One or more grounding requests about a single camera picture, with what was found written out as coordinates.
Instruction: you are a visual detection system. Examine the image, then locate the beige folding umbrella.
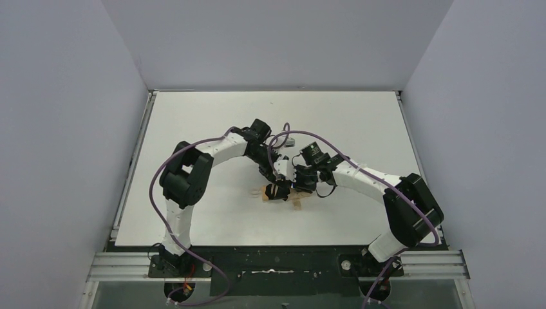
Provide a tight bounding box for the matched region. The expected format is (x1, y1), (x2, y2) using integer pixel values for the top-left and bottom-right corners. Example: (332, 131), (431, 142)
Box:
(249, 183), (314, 211)

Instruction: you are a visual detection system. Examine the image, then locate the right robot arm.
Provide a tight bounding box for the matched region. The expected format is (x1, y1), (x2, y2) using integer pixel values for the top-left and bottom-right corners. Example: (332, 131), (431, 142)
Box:
(294, 142), (445, 262)

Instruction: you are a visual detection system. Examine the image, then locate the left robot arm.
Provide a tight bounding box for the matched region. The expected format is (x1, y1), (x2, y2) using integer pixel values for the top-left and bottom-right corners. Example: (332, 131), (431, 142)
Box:
(159, 119), (286, 257)

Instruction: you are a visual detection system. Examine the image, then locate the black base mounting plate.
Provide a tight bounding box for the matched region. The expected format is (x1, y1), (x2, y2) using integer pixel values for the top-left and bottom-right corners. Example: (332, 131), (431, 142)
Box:
(148, 245), (404, 301)

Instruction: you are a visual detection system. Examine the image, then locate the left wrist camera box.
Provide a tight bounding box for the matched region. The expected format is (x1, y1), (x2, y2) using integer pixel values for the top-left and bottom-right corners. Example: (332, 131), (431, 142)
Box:
(281, 137), (296, 147)

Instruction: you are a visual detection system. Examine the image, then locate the aluminium frame rail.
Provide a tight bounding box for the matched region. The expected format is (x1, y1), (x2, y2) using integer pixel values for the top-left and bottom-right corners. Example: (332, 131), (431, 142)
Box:
(80, 249), (475, 309)

